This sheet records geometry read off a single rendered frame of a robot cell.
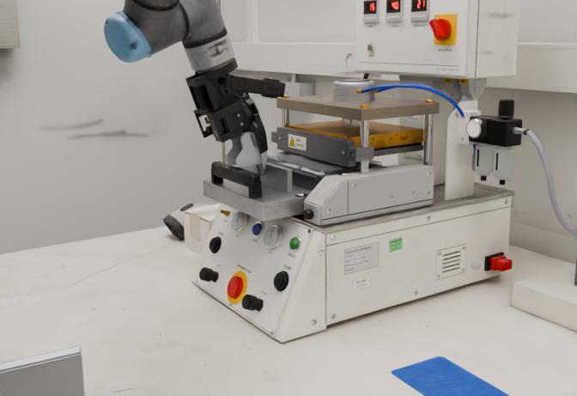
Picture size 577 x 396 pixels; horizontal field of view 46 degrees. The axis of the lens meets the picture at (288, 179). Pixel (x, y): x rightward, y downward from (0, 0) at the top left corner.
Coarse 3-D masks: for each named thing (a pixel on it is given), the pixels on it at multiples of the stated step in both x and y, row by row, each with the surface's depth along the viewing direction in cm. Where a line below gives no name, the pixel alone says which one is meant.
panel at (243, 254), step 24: (240, 240) 125; (288, 240) 113; (216, 264) 129; (240, 264) 122; (264, 264) 117; (288, 264) 111; (216, 288) 126; (264, 288) 115; (288, 288) 109; (240, 312) 118; (264, 312) 112
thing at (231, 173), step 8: (216, 168) 120; (224, 168) 118; (232, 168) 116; (240, 168) 115; (216, 176) 122; (224, 176) 118; (232, 176) 116; (240, 176) 113; (248, 176) 111; (256, 176) 110; (240, 184) 114; (248, 184) 111; (256, 184) 111; (256, 192) 111
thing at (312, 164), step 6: (270, 156) 130; (276, 156) 130; (282, 156) 130; (288, 156) 129; (294, 156) 129; (300, 156) 129; (294, 162) 123; (300, 162) 123; (306, 162) 123; (312, 162) 123; (318, 162) 123; (324, 162) 123; (312, 168) 117; (318, 168) 117; (324, 168) 117; (330, 168) 117; (336, 168) 117
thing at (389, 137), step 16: (304, 128) 128; (320, 128) 128; (336, 128) 127; (352, 128) 127; (384, 128) 127; (400, 128) 126; (416, 128) 126; (384, 144) 121; (400, 144) 123; (416, 144) 125
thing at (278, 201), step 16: (272, 176) 118; (288, 176) 114; (208, 192) 125; (224, 192) 119; (240, 192) 115; (272, 192) 115; (288, 192) 115; (304, 192) 115; (240, 208) 114; (256, 208) 110; (272, 208) 109; (288, 208) 111
